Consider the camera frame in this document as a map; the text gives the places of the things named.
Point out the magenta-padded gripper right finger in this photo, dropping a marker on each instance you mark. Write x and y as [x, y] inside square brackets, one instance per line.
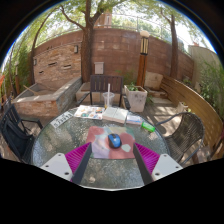
[148, 157]

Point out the green plastic case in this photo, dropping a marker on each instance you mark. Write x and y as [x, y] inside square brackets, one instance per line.
[148, 126]

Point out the slim tree trunk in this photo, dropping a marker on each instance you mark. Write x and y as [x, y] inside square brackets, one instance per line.
[174, 50]

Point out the open white book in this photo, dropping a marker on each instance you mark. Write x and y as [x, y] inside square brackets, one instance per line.
[115, 115]

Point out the clear plastic cup with straw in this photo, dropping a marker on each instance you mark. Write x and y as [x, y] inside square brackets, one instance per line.
[108, 100]

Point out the small white blue booklet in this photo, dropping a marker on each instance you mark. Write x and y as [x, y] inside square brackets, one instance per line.
[134, 119]

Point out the white wall utility box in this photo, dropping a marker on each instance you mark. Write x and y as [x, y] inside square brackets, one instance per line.
[99, 68]

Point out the blue computer mouse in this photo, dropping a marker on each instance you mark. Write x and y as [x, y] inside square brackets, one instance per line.
[114, 141]

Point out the raised stone garden bed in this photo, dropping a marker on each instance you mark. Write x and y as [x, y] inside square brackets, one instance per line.
[43, 105]

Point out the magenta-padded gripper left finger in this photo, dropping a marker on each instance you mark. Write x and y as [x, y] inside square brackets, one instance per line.
[77, 156]

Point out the forked tree trunk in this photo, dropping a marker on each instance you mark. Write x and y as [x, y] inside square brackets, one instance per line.
[87, 53]

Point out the brown wicker chair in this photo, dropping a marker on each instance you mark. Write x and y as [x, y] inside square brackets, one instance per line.
[186, 133]

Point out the dark wooden slatted chair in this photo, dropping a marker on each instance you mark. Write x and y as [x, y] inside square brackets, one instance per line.
[100, 83]

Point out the black plastic chair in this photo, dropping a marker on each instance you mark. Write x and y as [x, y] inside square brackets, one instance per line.
[15, 136]

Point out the curved wooden slat bench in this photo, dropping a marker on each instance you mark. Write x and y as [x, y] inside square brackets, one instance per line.
[193, 103]

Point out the white concrete planter box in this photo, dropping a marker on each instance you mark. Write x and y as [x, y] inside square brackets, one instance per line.
[136, 100]

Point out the beige stone slab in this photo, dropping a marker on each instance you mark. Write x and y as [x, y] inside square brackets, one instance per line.
[154, 80]

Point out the wooden garden lamp post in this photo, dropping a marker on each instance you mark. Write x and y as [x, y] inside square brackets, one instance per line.
[142, 66]

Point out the black wall lamp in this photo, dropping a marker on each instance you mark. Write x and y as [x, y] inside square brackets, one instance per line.
[76, 49]
[34, 62]

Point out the floral print mouse pad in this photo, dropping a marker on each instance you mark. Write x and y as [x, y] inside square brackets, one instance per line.
[100, 146]

